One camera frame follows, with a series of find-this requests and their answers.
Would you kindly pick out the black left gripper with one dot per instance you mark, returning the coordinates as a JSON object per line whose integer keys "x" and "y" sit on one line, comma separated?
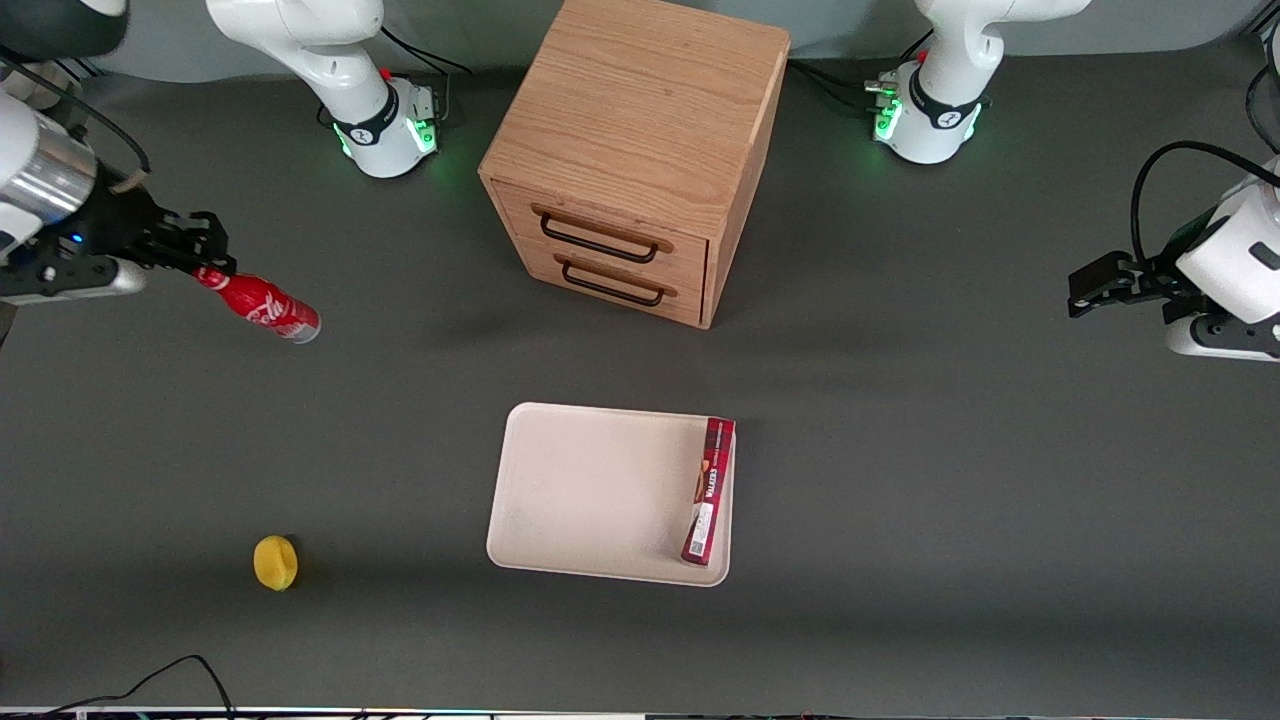
{"x": 1152, "y": 272}

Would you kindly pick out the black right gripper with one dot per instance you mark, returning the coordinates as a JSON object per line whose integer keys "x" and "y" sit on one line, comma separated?
{"x": 118, "y": 222}

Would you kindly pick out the red coke bottle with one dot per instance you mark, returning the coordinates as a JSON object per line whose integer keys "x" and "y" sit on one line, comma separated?
{"x": 262, "y": 305}

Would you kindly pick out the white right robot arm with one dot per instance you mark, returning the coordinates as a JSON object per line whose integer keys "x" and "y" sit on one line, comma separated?
{"x": 345, "y": 60}

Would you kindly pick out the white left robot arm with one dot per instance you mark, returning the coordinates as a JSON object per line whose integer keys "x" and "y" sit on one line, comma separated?
{"x": 950, "y": 60}

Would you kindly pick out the beige plastic tray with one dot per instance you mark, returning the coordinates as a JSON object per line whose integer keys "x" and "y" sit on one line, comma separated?
{"x": 590, "y": 490}

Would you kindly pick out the large wooden drawer front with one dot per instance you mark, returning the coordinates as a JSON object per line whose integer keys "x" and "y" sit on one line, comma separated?
{"x": 520, "y": 215}

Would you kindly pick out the yellow lemon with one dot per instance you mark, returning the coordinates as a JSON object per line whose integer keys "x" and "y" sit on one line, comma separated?
{"x": 275, "y": 563}

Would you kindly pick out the small wooden drawer front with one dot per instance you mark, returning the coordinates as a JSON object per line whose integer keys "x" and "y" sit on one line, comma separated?
{"x": 690, "y": 300}

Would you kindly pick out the dark red snack box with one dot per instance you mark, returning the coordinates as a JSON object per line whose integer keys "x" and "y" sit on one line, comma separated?
{"x": 709, "y": 490}

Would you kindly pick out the wooden drawer cabinet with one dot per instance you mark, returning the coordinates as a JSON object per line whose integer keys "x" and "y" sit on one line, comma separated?
{"x": 640, "y": 110}

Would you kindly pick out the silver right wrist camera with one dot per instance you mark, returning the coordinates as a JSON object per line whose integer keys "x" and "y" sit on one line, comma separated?
{"x": 110, "y": 282}

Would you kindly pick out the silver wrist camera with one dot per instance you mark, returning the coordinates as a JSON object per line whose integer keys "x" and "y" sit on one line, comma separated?
{"x": 1200, "y": 345}
{"x": 110, "y": 282}

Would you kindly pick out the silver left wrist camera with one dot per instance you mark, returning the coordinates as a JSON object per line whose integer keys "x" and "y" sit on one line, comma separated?
{"x": 1200, "y": 345}

